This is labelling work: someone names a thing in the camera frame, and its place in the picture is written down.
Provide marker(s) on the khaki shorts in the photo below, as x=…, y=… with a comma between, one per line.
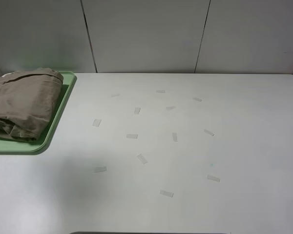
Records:
x=27, y=102

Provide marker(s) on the green plastic tray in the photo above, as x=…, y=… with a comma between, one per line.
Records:
x=12, y=147

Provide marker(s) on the clear tape strip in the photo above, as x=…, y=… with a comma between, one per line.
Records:
x=134, y=136
x=100, y=169
x=137, y=110
x=96, y=122
x=213, y=178
x=208, y=132
x=166, y=193
x=174, y=135
x=142, y=159
x=196, y=99

